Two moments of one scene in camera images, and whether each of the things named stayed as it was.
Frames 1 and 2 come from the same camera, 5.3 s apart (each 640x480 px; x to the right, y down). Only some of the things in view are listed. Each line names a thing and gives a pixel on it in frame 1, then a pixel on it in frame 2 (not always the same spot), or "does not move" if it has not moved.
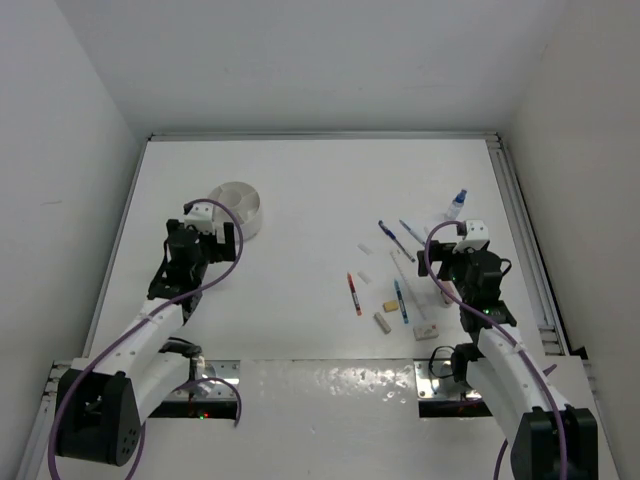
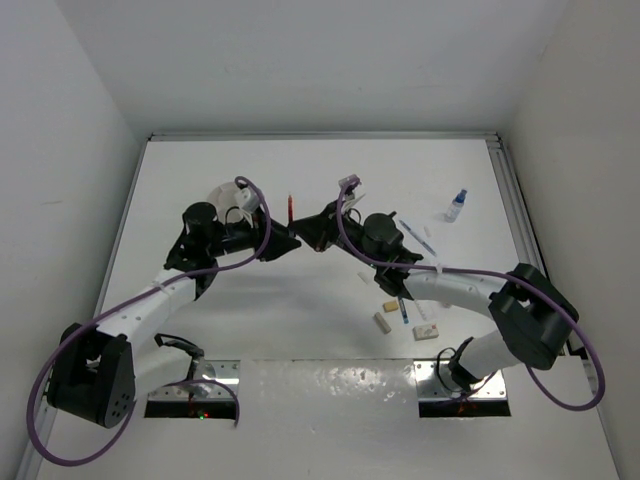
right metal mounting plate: [440, 395] does not move
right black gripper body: [452, 266] -> [331, 228]
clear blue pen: [411, 232] does not move
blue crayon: [401, 303] does not move
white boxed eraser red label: [425, 332] does not move
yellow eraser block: [391, 306] does not move
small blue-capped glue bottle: [456, 205] does not move
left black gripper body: [210, 251] -> [244, 235]
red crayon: [354, 294] -> [290, 209]
